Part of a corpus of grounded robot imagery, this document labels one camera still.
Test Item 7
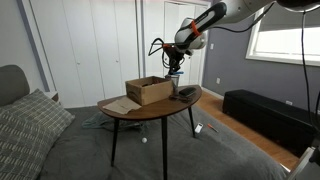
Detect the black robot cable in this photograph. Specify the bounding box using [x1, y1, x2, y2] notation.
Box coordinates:
[299, 9, 320, 134]

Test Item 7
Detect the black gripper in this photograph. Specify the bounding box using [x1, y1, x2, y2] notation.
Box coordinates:
[163, 44, 184, 74]

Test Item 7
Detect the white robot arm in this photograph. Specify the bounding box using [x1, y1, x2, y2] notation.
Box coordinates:
[162, 0, 320, 75]

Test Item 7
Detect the dark wooden side table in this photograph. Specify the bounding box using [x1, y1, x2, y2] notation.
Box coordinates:
[97, 85, 202, 180]

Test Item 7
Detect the black storage bench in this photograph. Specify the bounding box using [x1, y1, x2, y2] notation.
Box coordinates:
[223, 89, 316, 156]

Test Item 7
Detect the small white ball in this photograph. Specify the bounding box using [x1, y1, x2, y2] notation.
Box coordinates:
[142, 138, 148, 143]

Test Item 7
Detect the grey headboard cushion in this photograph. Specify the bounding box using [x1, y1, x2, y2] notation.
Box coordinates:
[0, 65, 30, 106]

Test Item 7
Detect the white remote on bed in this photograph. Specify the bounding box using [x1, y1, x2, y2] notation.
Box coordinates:
[195, 123, 203, 134]

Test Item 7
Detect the blue marker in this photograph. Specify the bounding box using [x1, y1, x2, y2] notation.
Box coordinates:
[173, 71, 184, 75]

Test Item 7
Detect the teal cloth under table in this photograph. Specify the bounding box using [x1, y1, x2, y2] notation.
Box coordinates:
[82, 112, 143, 132]

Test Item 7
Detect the brown paper sheet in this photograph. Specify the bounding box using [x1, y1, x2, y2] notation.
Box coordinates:
[103, 97, 141, 115]

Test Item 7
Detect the window with white blind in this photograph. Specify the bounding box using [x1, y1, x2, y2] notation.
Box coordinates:
[246, 3, 320, 66]

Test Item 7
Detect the brown cardboard box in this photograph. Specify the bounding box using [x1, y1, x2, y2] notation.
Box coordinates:
[125, 76, 173, 106]

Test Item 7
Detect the grey patterned pillow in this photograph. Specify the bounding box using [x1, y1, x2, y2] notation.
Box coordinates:
[0, 89, 74, 180]

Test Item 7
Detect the orange marker on bed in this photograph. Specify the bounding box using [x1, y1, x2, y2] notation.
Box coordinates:
[207, 124, 219, 133]

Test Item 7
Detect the black glasses case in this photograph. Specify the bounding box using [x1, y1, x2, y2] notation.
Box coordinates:
[179, 87, 196, 97]

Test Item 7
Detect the mesh pen cup basket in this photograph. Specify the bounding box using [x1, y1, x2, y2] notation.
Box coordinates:
[165, 74, 180, 95]

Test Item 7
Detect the grey bed blanket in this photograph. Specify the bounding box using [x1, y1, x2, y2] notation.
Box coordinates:
[37, 106, 288, 180]

